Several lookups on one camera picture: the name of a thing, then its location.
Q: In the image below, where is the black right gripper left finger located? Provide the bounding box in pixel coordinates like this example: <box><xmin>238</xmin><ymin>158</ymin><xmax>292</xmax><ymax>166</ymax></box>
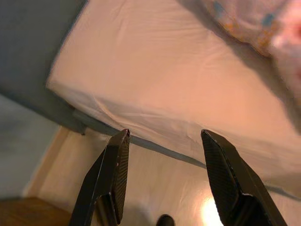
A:
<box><xmin>70</xmin><ymin>129</ymin><xmax>131</xmax><ymax>226</ymax></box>

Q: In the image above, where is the beige sheeted mattress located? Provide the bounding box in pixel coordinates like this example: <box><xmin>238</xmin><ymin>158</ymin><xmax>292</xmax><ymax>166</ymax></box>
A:
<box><xmin>46</xmin><ymin>0</ymin><xmax>301</xmax><ymax>189</ymax></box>

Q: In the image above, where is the brown cardboard box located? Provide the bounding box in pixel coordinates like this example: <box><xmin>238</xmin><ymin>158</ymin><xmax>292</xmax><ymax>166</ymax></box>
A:
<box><xmin>0</xmin><ymin>196</ymin><xmax>73</xmax><ymax>226</ymax></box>

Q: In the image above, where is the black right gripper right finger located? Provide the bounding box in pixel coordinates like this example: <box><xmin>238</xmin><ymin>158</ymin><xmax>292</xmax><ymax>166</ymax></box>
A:
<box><xmin>200</xmin><ymin>129</ymin><xmax>289</xmax><ymax>226</ymax></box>

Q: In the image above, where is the pink dotted pillow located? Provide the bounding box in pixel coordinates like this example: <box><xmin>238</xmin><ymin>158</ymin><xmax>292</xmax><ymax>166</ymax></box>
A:
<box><xmin>176</xmin><ymin>0</ymin><xmax>301</xmax><ymax>132</ymax></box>

